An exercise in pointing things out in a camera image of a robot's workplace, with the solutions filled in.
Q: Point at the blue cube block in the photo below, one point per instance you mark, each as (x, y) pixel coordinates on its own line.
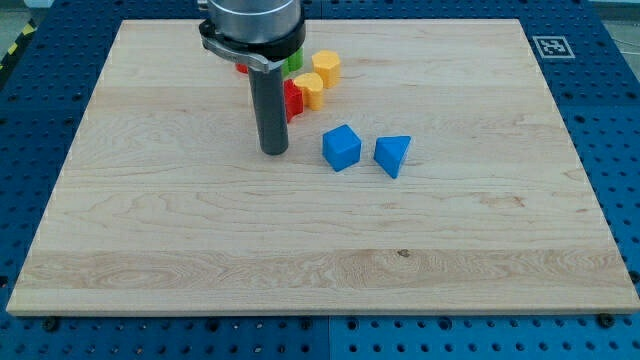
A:
(341, 147)

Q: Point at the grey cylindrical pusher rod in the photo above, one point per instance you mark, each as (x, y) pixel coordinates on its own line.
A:
(269, 107)

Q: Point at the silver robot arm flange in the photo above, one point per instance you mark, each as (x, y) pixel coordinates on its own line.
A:
(260, 34)

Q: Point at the red block behind arm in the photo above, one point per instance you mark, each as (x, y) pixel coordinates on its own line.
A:
(241, 68)

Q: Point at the blue triangle block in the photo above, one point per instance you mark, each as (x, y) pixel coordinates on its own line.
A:
(390, 153)

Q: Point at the red star block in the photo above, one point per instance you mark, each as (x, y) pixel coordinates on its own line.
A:
(294, 103)

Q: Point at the yellow heart block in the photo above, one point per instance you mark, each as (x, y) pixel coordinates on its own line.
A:
(311, 86)

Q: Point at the wooden board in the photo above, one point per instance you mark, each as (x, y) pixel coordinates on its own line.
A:
(166, 206)

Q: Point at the yellow hexagon block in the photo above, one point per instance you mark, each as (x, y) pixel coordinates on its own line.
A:
(327, 65)

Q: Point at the green block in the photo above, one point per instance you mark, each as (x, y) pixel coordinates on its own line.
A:
(293, 63)

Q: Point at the white fiducial marker tag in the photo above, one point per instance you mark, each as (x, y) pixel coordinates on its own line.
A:
(553, 47)

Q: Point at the black bolt left front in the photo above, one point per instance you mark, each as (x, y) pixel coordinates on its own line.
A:
(50, 324)

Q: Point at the black bolt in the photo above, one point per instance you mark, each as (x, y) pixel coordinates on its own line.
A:
(50, 324)
(605, 320)

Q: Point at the black bolt right front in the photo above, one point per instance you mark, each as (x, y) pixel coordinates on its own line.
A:
(605, 320)

